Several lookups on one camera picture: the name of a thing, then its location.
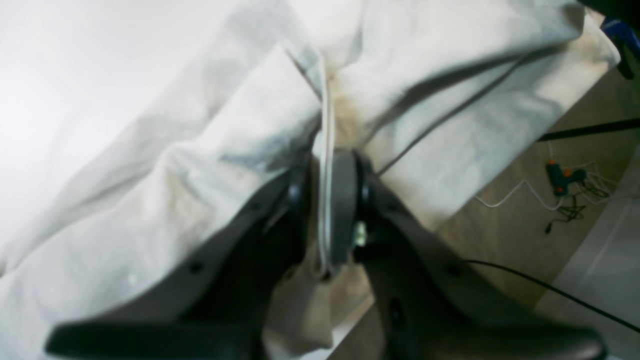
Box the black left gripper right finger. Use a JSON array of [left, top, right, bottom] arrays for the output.
[[330, 149, 608, 360]]

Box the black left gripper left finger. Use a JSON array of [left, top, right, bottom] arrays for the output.
[[45, 160, 311, 360]]

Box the beige t-shirt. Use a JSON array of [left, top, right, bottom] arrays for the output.
[[1, 0, 620, 360]]

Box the blue orange glue gun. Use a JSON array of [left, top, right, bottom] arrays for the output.
[[545, 161, 587, 198]]

